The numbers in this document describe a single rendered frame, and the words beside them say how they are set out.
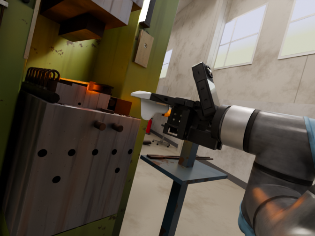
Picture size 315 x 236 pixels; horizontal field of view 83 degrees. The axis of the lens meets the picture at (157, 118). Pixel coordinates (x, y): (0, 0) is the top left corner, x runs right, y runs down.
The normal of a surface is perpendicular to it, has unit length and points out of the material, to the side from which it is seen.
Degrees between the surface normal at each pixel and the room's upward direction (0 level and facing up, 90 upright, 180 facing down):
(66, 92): 90
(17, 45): 90
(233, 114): 62
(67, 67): 90
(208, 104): 91
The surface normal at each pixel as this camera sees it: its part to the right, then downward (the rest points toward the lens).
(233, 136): -0.68, 0.35
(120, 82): -0.64, -0.13
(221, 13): 0.38, 0.14
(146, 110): -0.14, 0.00
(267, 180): -0.82, -0.19
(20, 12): 0.72, 0.22
